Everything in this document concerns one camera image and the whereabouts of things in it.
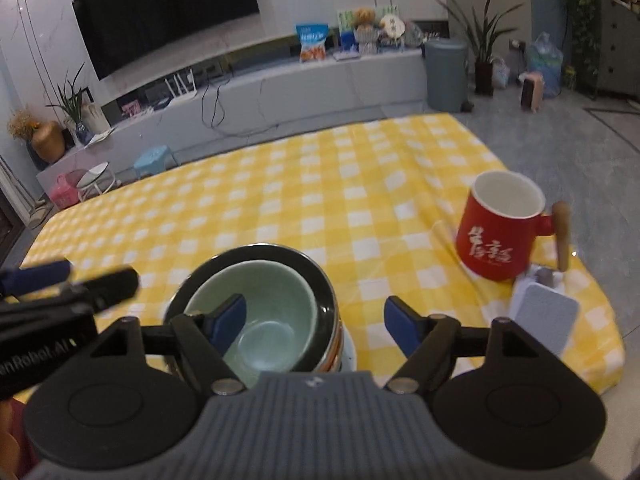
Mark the potted plant with long leaves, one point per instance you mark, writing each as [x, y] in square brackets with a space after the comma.
[484, 45]

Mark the yellow checkered tablecloth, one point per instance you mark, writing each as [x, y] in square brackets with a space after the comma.
[300, 200]

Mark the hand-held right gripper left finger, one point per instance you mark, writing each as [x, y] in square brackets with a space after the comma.
[227, 322]

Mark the grey and white stand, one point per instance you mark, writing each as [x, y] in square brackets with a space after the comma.
[545, 317]

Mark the white printed plate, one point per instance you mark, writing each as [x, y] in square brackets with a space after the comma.
[349, 352]

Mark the brown teddy bear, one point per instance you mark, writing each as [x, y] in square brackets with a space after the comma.
[364, 22]

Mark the small pink heater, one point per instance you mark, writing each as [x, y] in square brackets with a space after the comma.
[531, 91]

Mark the round white side table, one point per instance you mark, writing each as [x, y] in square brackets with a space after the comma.
[96, 177]

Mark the light blue stool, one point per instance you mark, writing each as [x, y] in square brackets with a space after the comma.
[155, 157]

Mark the plastic bags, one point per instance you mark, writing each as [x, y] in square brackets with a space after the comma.
[547, 62]

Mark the small green potted plant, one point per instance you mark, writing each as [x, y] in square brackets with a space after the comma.
[75, 105]

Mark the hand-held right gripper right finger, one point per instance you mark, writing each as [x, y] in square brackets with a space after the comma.
[404, 325]

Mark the tall leafy plant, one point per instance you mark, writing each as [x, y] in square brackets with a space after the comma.
[580, 5]

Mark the grey trash bin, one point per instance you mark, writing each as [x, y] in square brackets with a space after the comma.
[446, 77]

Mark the pink basket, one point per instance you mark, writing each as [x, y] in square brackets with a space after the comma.
[64, 194]

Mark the green ceramic bowl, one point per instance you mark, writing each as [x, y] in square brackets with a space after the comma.
[280, 305]

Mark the black television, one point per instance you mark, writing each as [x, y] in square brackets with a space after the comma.
[165, 10]

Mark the steel bowl with orange band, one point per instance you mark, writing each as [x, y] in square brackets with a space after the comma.
[327, 305]

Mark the dried yellow flowers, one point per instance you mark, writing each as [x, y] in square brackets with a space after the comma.
[22, 124]

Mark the blue snack bag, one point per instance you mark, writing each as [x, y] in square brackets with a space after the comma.
[312, 42]

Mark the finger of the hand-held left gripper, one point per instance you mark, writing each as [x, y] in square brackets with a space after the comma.
[110, 287]
[35, 276]

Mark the golden vase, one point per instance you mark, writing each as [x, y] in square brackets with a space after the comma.
[48, 142]

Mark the long grey TV cabinet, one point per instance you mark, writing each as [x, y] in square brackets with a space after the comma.
[300, 85]

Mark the white router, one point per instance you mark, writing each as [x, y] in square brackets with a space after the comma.
[181, 89]

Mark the dark grey drawer cabinet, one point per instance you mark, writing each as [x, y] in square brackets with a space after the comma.
[622, 50]

